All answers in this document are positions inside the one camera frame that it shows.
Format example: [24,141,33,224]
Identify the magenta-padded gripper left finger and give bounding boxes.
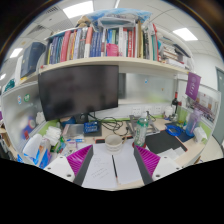
[43,144,95,187]

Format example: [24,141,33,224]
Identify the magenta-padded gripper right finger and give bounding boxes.
[133,144,183,186]

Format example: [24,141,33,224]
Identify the green-labelled clear drink bottle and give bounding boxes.
[133,111,150,148]

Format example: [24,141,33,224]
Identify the purple translucent water bottle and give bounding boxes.
[185,109,203,138]

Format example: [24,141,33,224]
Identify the black desk mat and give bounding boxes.
[144,129,188,155]

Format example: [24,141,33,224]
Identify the blue tissue box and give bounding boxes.
[21,133,51,168]

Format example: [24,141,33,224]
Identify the white napkin stack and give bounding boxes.
[44,125,63,143]

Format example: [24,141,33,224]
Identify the clear plastic box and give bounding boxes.
[62,123,84,140]

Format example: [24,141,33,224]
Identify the grey metal laptop stand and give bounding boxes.
[125,114,160,138]

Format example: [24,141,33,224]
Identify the white handwritten paper sheet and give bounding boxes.
[81,151,118,191]

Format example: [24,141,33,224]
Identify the round blue container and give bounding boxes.
[59,116,76,125]

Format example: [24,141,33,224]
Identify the blue snack packet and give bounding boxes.
[83,121,100,135]

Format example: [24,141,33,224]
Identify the black pen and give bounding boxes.
[111,154,119,179]

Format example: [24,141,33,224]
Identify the green translucent tumbler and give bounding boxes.
[178,105,188,125]

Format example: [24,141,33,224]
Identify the white ceramic jar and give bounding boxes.
[164,105,174,118]

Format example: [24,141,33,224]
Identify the white patterned ceramic mug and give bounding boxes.
[104,134,124,154]

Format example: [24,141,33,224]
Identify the dark wine bottle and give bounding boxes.
[171,91,180,114]

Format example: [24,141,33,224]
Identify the colourful photo poster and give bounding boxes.
[189,91,216,122]

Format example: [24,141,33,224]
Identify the black computer monitor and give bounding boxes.
[37,64,120,124]

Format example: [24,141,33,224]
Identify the grey door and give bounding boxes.
[213,66,224,145]

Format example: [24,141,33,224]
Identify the purple hanging banner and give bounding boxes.
[185,71,202,101]

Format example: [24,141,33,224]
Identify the coiled blue cable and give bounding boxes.
[164,123,183,137]

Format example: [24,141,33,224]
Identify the white wall socket strip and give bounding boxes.
[131,105,164,116]

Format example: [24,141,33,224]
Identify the black cables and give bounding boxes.
[99,116,130,136]

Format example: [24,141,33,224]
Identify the wall shelf with books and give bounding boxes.
[18,8,196,84]

